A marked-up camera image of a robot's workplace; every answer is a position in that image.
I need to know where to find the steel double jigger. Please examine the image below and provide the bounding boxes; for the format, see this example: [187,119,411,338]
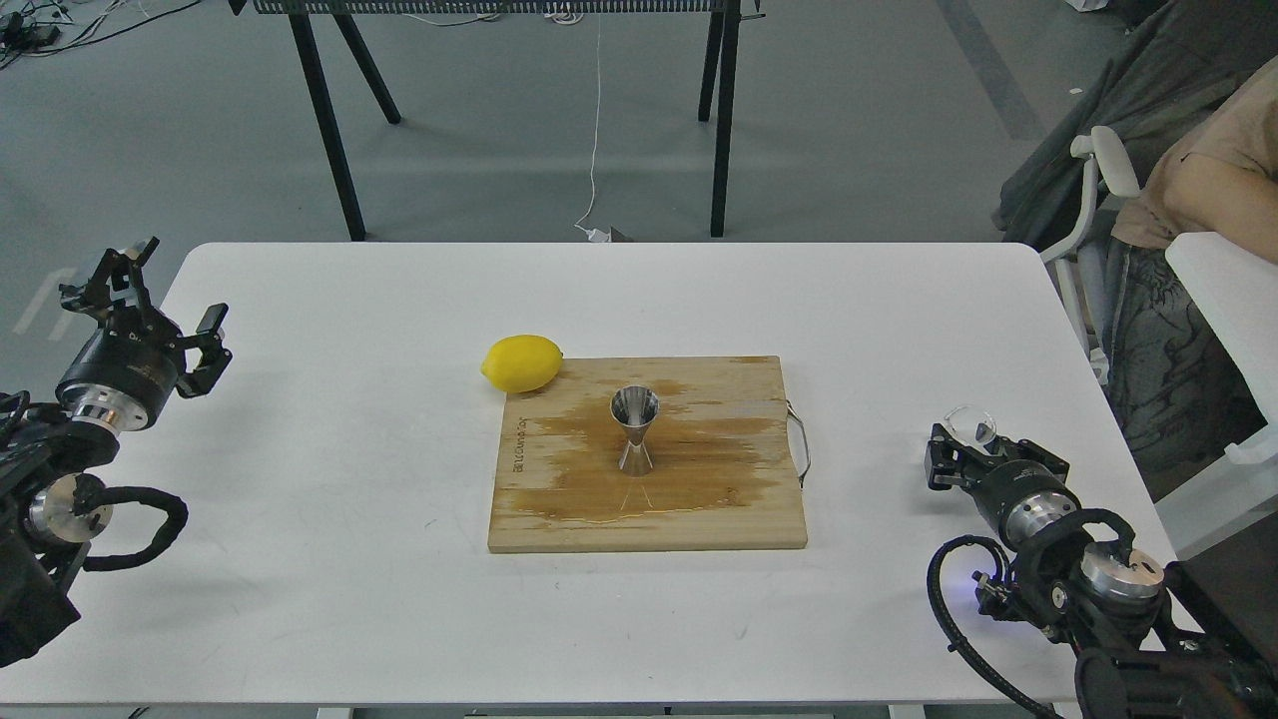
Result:
[610,384,659,476]

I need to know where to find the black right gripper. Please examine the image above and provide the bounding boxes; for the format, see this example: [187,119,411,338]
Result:
[924,423,1080,545]

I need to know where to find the black metal frame table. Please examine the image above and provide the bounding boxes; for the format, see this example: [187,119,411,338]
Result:
[227,1,764,241]

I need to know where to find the wooden cutting board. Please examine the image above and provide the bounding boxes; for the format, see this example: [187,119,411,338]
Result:
[487,356,808,552]

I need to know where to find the cables on floor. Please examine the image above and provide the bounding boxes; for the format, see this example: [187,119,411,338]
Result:
[0,0,206,72]

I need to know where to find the yellow lemon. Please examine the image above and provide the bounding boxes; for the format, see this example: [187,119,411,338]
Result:
[481,335,564,395]

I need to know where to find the white side table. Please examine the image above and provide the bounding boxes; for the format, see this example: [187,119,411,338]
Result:
[1166,232,1277,420]

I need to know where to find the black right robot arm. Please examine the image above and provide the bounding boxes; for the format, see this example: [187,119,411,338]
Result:
[924,423,1275,718]

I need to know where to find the white power cable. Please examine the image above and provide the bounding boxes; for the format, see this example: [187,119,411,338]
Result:
[574,11,612,243]

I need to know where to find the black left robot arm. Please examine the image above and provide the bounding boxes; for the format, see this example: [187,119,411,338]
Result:
[1,238,233,665]

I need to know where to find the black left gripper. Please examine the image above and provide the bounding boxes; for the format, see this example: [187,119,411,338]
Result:
[55,238,233,432]

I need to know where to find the white office chair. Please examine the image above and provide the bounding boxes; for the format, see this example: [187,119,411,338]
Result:
[1039,126,1141,386]

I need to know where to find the seated person tan shirt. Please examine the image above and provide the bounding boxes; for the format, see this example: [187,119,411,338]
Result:
[1102,61,1277,473]

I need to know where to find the small clear glass cup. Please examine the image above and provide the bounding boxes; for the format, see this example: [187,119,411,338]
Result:
[942,404,998,453]

